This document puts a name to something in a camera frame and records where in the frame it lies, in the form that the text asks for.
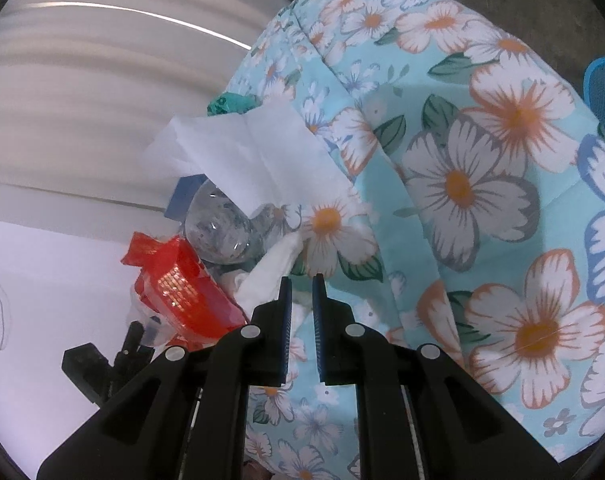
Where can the small blue box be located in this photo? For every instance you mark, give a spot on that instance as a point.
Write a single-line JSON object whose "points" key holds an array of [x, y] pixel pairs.
{"points": [[185, 195]]}

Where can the red and white carton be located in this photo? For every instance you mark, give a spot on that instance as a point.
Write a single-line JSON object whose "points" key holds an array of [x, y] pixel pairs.
{"points": [[182, 285]]}

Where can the clear plastic wrapper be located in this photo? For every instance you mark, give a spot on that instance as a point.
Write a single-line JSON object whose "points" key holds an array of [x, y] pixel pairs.
{"points": [[145, 317]]}

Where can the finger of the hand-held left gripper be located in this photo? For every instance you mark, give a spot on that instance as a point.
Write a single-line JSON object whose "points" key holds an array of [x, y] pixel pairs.
{"points": [[130, 360], [85, 370]]}

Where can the floral light blue cloth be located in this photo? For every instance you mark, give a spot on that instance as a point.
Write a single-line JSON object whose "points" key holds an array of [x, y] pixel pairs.
{"points": [[457, 110]]}

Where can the white tissue sheet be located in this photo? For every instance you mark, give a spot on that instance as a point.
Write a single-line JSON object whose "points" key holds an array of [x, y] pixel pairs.
{"points": [[257, 160]]}

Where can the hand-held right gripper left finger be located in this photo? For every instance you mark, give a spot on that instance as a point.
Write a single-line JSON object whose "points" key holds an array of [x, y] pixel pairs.
{"points": [[285, 310]]}

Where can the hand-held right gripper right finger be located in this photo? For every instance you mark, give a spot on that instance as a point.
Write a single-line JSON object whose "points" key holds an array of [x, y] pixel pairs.
{"points": [[320, 320]]}

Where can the green crumpled wrapper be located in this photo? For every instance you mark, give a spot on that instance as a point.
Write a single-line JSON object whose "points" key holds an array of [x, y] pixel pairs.
{"points": [[230, 104]]}

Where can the beige curtain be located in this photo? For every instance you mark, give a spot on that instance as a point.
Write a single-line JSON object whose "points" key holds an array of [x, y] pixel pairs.
{"points": [[107, 85]]}

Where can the clear plastic bottle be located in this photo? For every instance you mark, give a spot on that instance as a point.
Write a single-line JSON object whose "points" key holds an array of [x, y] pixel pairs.
{"points": [[217, 235]]}

